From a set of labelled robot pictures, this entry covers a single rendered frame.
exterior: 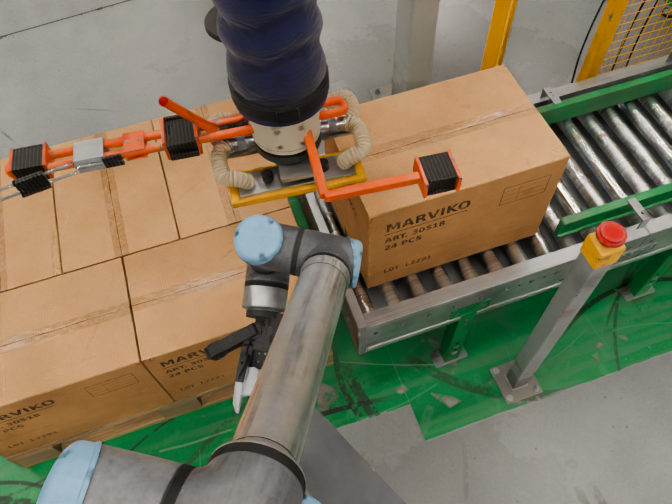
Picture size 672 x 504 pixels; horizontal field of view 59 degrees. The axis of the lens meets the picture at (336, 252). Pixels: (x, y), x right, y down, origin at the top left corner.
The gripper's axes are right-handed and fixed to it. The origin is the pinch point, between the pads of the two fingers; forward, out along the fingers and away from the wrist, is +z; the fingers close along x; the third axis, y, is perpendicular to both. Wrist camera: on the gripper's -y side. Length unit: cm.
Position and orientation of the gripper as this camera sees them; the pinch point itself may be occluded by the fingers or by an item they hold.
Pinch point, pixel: (242, 412)
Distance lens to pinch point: 122.3
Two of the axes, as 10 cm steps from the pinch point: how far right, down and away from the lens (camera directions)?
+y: 9.9, 0.6, -0.9
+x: 0.8, 2.2, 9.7
